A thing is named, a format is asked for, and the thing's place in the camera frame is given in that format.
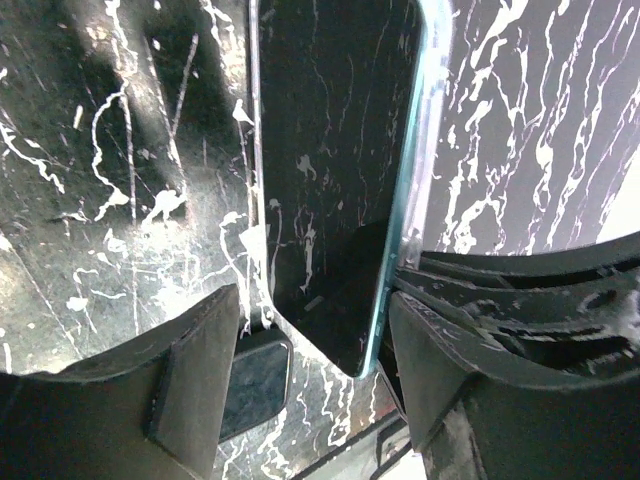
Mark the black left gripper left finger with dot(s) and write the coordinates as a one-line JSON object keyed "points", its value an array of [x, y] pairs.
{"points": [[150, 408]]}

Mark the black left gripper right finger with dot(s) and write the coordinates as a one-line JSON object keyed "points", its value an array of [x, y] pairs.
{"points": [[478, 412]]}

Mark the phone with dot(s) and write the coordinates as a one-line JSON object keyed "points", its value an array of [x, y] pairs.
{"points": [[350, 98]]}

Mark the black smartphone on table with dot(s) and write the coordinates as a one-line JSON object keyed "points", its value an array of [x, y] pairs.
{"points": [[259, 382]]}

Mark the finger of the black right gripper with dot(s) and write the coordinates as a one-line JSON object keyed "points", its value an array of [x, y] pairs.
{"points": [[582, 326], [579, 265]]}

